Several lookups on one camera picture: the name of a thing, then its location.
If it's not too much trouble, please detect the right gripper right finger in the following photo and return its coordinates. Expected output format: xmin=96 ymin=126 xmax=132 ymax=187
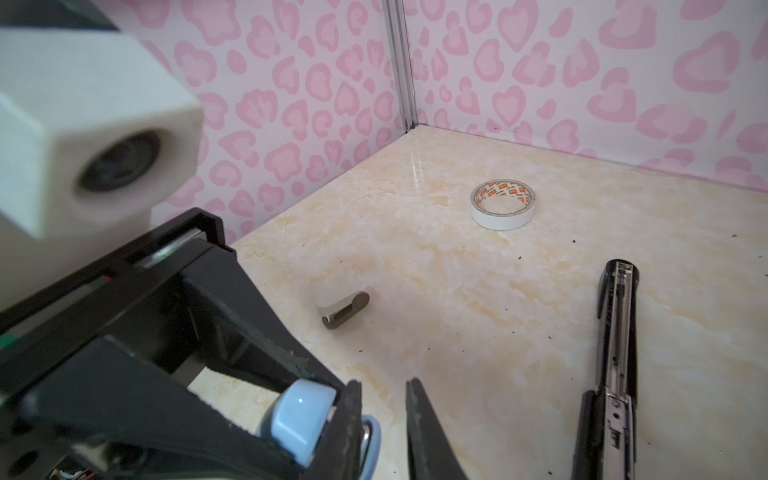
xmin=406 ymin=378 xmax=468 ymax=480

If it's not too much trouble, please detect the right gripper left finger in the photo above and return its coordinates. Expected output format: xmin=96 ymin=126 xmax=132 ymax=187
xmin=311 ymin=380 xmax=363 ymax=480

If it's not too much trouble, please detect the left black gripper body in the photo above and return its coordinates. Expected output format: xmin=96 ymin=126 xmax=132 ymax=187
xmin=1 ymin=209 xmax=342 ymax=479

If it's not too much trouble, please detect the light blue mini stapler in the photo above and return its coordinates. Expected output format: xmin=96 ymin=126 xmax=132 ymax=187
xmin=255 ymin=379 xmax=382 ymax=480

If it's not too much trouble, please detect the black stapler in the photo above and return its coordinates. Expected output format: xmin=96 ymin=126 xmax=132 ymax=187
xmin=571 ymin=259 xmax=640 ymax=480

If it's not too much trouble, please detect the white mini stapler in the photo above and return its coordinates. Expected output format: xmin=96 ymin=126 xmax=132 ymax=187
xmin=316 ymin=290 xmax=371 ymax=330

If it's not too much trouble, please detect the white tape roll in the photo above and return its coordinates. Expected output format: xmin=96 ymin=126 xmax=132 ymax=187
xmin=470 ymin=179 xmax=536 ymax=231

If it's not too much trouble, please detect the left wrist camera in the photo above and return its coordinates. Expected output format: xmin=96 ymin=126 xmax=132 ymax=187
xmin=1 ymin=26 xmax=204 ymax=307

